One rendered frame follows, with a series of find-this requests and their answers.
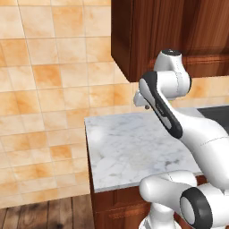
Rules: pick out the dark grey hob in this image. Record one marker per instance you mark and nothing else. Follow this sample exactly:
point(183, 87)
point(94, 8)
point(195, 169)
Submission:
point(217, 112)

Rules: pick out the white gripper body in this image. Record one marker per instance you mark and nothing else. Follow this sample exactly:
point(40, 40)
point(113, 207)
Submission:
point(139, 99)

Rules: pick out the dark wood wall cupboard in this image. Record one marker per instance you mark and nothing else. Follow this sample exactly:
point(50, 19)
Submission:
point(155, 32)

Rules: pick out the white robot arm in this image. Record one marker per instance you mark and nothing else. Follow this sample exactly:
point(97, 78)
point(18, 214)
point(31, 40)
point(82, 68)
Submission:
point(208, 140)

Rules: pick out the dark wood base cabinet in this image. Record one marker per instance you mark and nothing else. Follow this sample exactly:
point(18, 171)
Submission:
point(119, 205)

